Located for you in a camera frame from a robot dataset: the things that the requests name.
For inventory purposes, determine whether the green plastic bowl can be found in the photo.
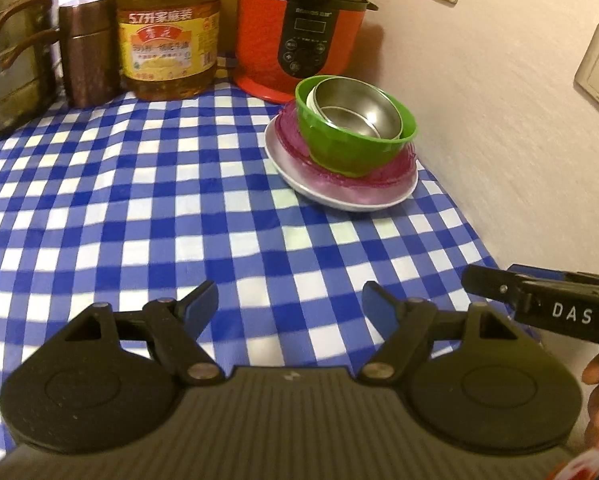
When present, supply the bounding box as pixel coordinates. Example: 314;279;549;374
295;75;418;177

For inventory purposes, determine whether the stainless steel bowl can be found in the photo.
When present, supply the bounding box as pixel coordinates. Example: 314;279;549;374
311;76;405;141

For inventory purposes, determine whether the large purple glass plate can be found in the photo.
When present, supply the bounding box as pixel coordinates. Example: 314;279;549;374
274;101;418;188

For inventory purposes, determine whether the blue white checkered tablecloth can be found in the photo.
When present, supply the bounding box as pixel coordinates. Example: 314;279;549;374
0;77;493;458

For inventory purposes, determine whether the white ceramic plate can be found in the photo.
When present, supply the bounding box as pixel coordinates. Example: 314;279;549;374
264;118;419;212

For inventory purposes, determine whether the stainless steel steamer pot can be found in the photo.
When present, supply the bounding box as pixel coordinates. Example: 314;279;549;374
0;0;58;136

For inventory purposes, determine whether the brown metal canister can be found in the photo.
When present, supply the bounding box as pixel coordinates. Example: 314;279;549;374
58;0;121;108

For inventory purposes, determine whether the large cooking oil bottle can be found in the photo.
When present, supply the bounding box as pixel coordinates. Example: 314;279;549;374
116;0;220;101

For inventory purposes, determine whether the red electric pressure cooker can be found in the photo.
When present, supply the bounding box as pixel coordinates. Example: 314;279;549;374
233;0;377;104

